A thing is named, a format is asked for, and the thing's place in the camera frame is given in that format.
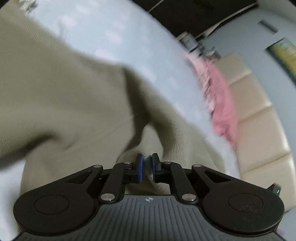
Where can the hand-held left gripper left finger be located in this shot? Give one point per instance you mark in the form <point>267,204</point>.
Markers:
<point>140,169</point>

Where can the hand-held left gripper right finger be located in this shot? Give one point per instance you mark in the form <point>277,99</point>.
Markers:
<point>155,168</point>

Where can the beige fleece sweater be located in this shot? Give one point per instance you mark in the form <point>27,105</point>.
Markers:
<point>57,104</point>

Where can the cream padded headboard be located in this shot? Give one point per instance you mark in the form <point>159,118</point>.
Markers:
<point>261,129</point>

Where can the light pink patterned pillow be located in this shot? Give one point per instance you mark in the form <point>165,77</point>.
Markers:
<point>201,76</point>

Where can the white nightstand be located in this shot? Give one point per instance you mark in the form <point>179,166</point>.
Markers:
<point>189,41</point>

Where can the black wardrobe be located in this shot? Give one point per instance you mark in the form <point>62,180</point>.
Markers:
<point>185,14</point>

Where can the yellow landscape wall painting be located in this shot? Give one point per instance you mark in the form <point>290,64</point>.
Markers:
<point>286,53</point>

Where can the grey wall box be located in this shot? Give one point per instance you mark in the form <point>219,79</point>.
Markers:
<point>268,26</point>

